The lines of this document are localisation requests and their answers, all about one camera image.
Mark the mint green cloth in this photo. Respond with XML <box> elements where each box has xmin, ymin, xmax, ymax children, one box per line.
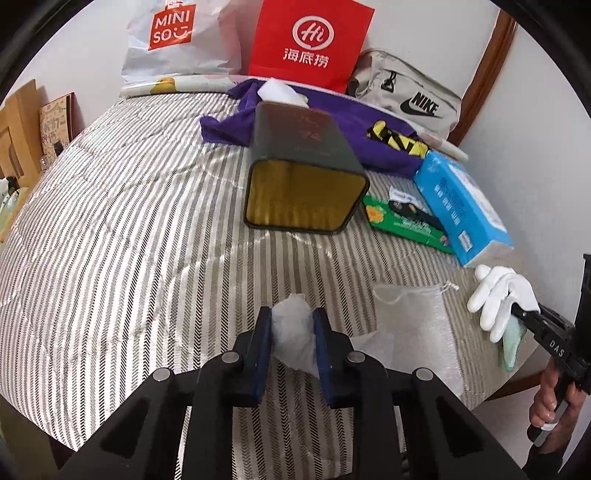
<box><xmin>502</xmin><ymin>316</ymin><xmax>527</xmax><ymax>372</ymax></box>

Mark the white tissue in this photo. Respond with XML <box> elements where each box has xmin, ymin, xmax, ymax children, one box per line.
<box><xmin>271</xmin><ymin>293</ymin><xmax>320</xmax><ymax>379</ymax></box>

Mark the white mesh drawstring bag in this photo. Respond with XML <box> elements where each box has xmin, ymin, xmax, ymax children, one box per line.
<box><xmin>352</xmin><ymin>283</ymin><xmax>464</xmax><ymax>397</ymax></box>

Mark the white cotton glove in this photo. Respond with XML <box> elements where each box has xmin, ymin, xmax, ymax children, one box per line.
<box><xmin>467</xmin><ymin>264</ymin><xmax>541</xmax><ymax>343</ymax></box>

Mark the black clip tool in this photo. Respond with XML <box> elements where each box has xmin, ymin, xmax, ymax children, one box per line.
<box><xmin>388</xmin><ymin>200</ymin><xmax>446</xmax><ymax>233</ymax></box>

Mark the yellow black pouch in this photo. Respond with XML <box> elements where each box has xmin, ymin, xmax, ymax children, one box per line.
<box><xmin>367</xmin><ymin>120</ymin><xmax>430</xmax><ymax>159</ymax></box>

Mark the person's right hand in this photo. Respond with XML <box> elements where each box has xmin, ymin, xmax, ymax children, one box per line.
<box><xmin>529</xmin><ymin>358</ymin><xmax>588</xmax><ymax>429</ymax></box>

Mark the blue tissue pack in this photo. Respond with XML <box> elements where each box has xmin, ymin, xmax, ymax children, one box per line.
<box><xmin>414</xmin><ymin>151</ymin><xmax>514</xmax><ymax>268</ymax></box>

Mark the striped bed cover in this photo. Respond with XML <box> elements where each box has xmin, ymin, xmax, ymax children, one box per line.
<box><xmin>1</xmin><ymin>93</ymin><xmax>512</xmax><ymax>463</ymax></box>

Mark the green fruit packet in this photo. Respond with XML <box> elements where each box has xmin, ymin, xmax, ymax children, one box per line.
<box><xmin>363</xmin><ymin>195</ymin><xmax>454</xmax><ymax>254</ymax></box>

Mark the dark green tin box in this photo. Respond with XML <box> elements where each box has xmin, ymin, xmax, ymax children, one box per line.
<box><xmin>243</xmin><ymin>101</ymin><xmax>370</xmax><ymax>235</ymax></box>

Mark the purple towel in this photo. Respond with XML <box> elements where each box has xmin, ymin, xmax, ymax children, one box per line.
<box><xmin>200</xmin><ymin>79</ymin><xmax>423</xmax><ymax>179</ymax></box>

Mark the grey Nike bag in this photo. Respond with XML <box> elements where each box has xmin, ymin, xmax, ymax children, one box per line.
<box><xmin>347</xmin><ymin>49</ymin><xmax>462</xmax><ymax>139</ymax></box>

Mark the brown printed card box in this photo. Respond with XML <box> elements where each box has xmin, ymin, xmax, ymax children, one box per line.
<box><xmin>39</xmin><ymin>92</ymin><xmax>75</xmax><ymax>161</ymax></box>

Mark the rolled white duck poster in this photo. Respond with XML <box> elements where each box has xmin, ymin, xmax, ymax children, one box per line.
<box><xmin>119</xmin><ymin>74</ymin><xmax>249</xmax><ymax>98</ymax></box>

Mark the red paper bag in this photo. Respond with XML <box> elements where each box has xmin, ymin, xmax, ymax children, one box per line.
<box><xmin>249</xmin><ymin>0</ymin><xmax>375</xmax><ymax>93</ymax></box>

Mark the white Miniso plastic bag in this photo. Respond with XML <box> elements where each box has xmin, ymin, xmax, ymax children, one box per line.
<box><xmin>121</xmin><ymin>1</ymin><xmax>242</xmax><ymax>84</ymax></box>

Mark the wooden door frame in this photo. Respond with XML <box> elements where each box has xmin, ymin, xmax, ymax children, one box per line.
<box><xmin>449</xmin><ymin>10</ymin><xmax>517</xmax><ymax>146</ymax></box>

